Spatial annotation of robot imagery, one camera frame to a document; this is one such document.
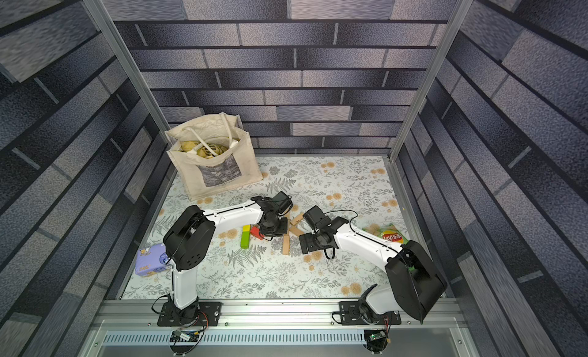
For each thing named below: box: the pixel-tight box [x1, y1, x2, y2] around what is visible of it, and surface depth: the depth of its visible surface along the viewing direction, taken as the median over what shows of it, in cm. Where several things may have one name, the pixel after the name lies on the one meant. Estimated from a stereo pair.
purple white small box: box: [134, 243, 169, 278], surface depth 81 cm
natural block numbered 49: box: [289, 212, 304, 226], surface depth 97 cm
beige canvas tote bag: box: [165, 112, 264, 202], surface depth 96 cm
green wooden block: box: [240, 230, 250, 249], surface depth 91 cm
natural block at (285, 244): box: [282, 234, 290, 256], surface depth 90 cm
